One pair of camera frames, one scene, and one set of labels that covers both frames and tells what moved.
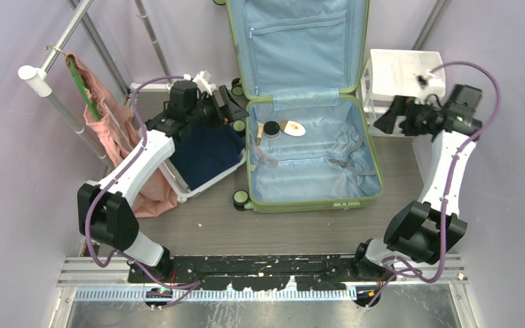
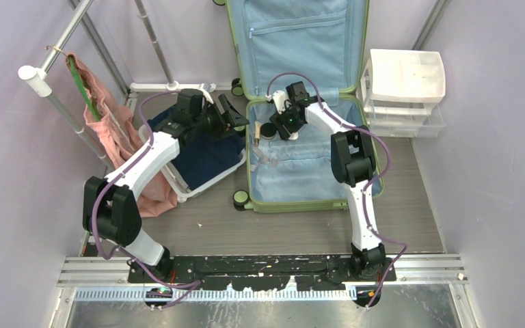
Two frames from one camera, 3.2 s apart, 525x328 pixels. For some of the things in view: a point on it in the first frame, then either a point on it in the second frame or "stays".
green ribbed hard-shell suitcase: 301,60 stays
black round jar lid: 271,129 stays
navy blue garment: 204,152 stays
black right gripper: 401,106 → 277,119
